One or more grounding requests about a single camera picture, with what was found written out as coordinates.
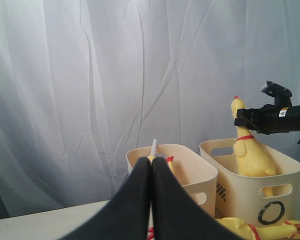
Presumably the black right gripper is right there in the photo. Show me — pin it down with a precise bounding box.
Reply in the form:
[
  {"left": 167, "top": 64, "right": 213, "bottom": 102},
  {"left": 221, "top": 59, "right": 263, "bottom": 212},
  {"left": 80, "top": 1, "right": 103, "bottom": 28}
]
[{"left": 234, "top": 104, "right": 290, "bottom": 135}]

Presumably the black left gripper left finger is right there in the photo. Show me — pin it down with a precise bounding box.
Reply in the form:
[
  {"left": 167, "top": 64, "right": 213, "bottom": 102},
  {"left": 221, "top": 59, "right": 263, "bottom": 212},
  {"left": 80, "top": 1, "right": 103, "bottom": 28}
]
[{"left": 61, "top": 157, "right": 151, "bottom": 240}]

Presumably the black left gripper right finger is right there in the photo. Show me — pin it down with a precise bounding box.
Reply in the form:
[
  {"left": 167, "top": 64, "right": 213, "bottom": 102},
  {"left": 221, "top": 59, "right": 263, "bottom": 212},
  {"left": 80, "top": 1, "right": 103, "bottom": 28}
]
[{"left": 151, "top": 157, "right": 241, "bottom": 240}]

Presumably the headless yellow rubber chicken body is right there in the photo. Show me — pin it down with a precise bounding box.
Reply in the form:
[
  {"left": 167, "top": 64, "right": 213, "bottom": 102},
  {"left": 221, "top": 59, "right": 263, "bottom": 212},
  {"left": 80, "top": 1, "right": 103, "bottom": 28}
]
[{"left": 165, "top": 155, "right": 176, "bottom": 179}]

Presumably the severed chicken head with tube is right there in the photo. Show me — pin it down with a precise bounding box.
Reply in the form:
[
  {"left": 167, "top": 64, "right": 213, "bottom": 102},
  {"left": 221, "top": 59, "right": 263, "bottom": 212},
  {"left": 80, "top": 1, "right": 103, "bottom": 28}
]
[{"left": 147, "top": 139, "right": 157, "bottom": 162}]

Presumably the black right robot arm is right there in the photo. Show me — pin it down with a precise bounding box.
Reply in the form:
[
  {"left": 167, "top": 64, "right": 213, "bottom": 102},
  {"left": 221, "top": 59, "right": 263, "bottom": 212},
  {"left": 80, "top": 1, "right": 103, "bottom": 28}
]
[{"left": 234, "top": 104, "right": 300, "bottom": 135}]

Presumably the cream bin marked X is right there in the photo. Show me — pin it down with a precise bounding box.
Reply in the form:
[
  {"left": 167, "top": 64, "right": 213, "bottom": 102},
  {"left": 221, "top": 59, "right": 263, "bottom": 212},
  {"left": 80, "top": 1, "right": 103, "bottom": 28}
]
[{"left": 125, "top": 143, "right": 219, "bottom": 217}]

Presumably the cream bin marked O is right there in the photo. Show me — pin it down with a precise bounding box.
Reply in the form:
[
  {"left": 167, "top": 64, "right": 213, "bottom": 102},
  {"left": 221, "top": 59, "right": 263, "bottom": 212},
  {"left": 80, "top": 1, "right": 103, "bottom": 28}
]
[{"left": 199, "top": 138, "right": 300, "bottom": 227}]

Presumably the white backdrop curtain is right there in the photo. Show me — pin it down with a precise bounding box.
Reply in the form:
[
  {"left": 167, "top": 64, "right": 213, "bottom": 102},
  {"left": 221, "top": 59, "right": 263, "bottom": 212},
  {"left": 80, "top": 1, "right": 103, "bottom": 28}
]
[{"left": 0, "top": 0, "right": 300, "bottom": 217}]

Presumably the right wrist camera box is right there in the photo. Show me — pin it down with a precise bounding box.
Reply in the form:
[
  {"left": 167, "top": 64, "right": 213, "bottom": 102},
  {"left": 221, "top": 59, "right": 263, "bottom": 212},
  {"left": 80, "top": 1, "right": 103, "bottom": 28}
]
[{"left": 260, "top": 80, "right": 292, "bottom": 108}]

